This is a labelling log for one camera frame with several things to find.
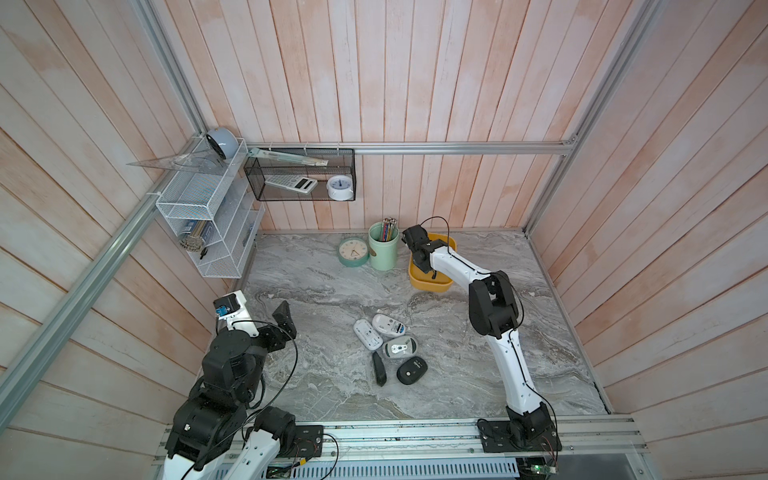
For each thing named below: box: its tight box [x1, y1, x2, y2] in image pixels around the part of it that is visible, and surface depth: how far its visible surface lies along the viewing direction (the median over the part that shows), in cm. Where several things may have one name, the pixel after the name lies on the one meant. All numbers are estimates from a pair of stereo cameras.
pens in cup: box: [381, 216, 398, 242], surface depth 101 cm
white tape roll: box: [326, 175, 353, 202], surface depth 97 cm
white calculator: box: [265, 175, 318, 194], surface depth 100 cm
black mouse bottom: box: [396, 356, 428, 385], surface depth 85 cm
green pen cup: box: [368, 221, 400, 272], surface depth 103 cm
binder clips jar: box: [179, 220, 207, 252], surface depth 78 cm
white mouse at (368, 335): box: [353, 318, 384, 351], surface depth 92 cm
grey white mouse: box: [383, 336, 418, 359], surface depth 87 cm
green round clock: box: [337, 237, 370, 267], surface depth 112 cm
